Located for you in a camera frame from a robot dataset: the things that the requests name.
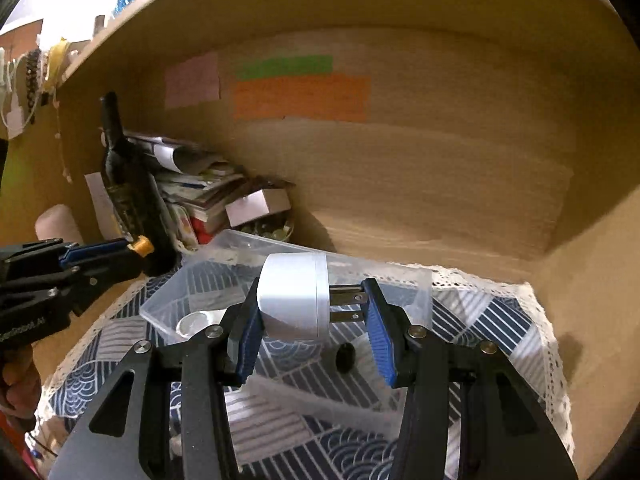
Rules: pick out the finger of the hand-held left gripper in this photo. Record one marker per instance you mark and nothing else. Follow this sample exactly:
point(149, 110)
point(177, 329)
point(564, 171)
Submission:
point(87, 251)
point(105, 275)

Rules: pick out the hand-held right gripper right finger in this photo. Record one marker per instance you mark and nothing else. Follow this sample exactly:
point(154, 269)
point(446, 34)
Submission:
point(382, 345)

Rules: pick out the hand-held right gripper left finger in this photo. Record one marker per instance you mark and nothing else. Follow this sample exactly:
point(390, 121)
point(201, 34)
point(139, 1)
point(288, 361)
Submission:
point(244, 345)

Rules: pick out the small gold cap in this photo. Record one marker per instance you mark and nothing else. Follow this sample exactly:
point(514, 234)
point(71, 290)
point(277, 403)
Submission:
point(141, 246)

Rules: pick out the white power plug adapter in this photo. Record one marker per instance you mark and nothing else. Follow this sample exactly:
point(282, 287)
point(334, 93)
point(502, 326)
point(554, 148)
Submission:
point(290, 295)

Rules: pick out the clear plastic storage box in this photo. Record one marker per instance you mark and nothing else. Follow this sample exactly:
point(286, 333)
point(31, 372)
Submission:
point(225, 255)

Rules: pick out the person's left hand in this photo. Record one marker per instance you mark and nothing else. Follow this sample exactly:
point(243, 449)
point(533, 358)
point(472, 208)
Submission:
point(19, 382)

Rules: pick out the small black round cap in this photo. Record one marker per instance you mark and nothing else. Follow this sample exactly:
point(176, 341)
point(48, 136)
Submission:
point(345, 356)

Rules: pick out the white paper sheet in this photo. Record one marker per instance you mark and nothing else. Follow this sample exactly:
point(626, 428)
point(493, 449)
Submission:
point(100, 202)

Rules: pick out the dark glass wine bottle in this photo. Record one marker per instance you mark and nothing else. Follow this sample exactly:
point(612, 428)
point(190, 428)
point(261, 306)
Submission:
point(131, 195)

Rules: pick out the bowl of glass beads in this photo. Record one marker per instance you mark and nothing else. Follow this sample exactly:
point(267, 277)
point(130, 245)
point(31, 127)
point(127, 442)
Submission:
point(272, 230)

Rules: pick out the blue patterned lace-edged cloth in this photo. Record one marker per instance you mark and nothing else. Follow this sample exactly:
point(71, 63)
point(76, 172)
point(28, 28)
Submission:
point(500, 320)

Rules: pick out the stack of magazines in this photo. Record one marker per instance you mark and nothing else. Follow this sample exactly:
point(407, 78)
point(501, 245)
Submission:
point(200, 192)

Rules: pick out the small white-labelled cardboard box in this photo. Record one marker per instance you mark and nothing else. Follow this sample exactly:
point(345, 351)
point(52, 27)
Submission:
point(250, 207)

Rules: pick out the wooden cabinet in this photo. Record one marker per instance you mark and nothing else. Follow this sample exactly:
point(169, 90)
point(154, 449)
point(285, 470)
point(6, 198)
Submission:
point(450, 185)

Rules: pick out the yellow ribbon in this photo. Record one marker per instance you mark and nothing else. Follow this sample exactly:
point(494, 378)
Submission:
point(56, 62)

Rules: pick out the pink sticky note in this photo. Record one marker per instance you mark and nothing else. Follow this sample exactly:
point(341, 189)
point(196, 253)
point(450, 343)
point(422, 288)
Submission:
point(192, 80)

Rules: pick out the blue bead ornament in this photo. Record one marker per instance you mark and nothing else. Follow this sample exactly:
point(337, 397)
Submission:
point(125, 2)

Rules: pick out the orange sticky note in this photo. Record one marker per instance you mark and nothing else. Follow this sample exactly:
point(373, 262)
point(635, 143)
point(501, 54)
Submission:
point(305, 97)

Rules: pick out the green sticky note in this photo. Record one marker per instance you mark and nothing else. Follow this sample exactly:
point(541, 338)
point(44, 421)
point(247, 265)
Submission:
point(285, 66)

